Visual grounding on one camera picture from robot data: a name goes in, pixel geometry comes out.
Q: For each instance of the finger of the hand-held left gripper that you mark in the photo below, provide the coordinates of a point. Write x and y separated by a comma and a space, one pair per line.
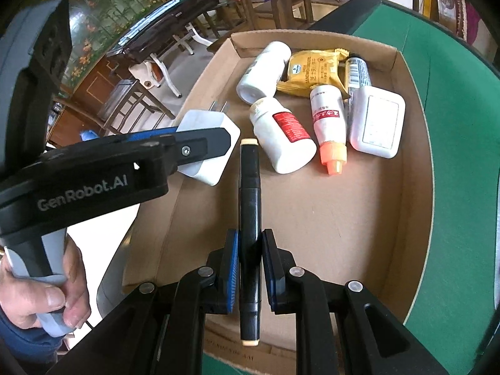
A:
148, 133
203, 144

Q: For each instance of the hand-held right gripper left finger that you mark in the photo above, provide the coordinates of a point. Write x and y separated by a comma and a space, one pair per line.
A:
230, 269

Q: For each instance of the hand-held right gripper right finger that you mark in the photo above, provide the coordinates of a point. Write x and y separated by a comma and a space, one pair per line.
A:
271, 273

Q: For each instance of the white power adapter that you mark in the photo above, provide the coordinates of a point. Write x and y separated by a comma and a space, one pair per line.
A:
203, 119

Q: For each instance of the black marker cream cap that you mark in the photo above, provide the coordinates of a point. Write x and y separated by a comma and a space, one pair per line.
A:
250, 203

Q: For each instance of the white bottle red label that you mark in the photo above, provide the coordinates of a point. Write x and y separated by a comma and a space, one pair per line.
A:
273, 144

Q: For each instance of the brown cardboard box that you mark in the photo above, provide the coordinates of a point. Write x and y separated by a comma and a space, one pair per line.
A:
343, 211

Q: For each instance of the plain white bottle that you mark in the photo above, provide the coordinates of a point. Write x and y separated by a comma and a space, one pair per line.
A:
265, 70

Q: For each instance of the white bottle orange cap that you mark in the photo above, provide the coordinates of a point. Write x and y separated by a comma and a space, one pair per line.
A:
328, 121

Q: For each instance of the silver barcode tube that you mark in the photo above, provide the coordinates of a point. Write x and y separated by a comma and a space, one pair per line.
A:
358, 72

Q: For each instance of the white rectangular case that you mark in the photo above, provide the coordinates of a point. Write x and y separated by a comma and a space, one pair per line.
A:
377, 121

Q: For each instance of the person's left hand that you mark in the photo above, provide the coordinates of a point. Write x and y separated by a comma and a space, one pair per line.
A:
27, 300

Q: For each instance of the dark wooden slatted chair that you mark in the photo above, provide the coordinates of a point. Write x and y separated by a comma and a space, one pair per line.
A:
129, 101

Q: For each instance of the white piano stand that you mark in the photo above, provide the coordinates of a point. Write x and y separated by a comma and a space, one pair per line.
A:
164, 70

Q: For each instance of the dark glass-top table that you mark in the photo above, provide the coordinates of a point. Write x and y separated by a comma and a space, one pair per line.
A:
164, 27

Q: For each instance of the floral painted screen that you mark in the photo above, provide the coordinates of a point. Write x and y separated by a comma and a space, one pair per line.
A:
97, 15

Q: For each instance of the yellow packet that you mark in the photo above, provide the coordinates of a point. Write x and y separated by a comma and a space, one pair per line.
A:
312, 72

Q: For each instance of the wooden chair curved back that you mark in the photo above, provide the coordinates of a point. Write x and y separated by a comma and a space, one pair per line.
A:
300, 4

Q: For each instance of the wooden chair carved back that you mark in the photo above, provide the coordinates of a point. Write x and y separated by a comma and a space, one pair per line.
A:
445, 0

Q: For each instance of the maroon fringed cloth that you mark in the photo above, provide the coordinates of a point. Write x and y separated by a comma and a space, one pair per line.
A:
474, 19

